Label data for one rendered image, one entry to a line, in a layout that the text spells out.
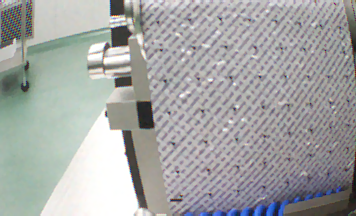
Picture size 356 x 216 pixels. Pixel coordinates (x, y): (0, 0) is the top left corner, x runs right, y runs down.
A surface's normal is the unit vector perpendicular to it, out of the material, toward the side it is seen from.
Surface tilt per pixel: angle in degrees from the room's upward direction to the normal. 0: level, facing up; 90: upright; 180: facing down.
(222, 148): 90
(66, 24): 90
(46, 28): 90
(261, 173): 90
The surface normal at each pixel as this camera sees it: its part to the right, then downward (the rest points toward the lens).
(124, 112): -0.17, 0.33
